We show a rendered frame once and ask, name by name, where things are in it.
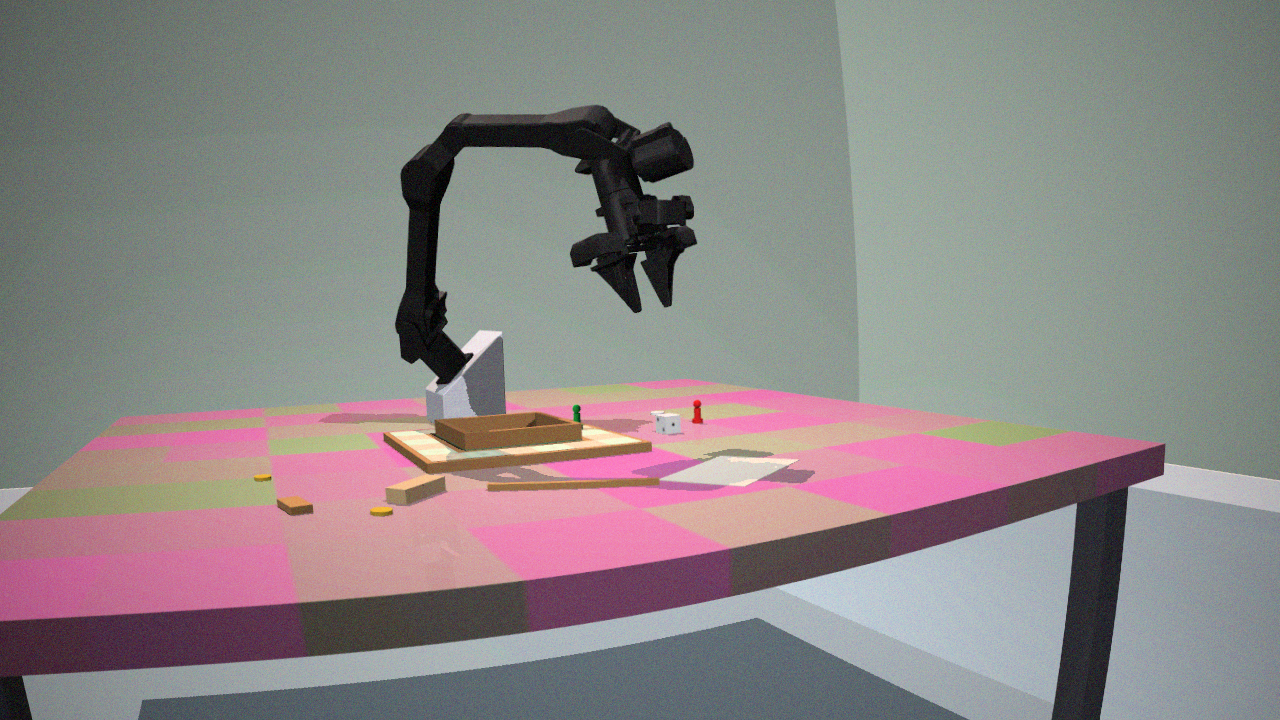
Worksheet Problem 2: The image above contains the tan rectangular block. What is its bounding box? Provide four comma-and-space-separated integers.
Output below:
385, 475, 445, 505

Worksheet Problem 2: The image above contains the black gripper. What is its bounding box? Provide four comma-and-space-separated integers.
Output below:
570, 187, 698, 313

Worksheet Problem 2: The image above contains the white die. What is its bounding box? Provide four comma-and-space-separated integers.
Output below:
657, 413, 681, 436

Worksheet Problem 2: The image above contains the orange rectangular block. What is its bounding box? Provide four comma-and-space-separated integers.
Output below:
276, 496, 314, 515

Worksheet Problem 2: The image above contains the brown flat bar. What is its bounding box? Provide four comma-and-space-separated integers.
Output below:
486, 478, 660, 491

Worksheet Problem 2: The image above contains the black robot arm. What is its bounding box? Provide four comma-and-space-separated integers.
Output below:
396, 105, 694, 384

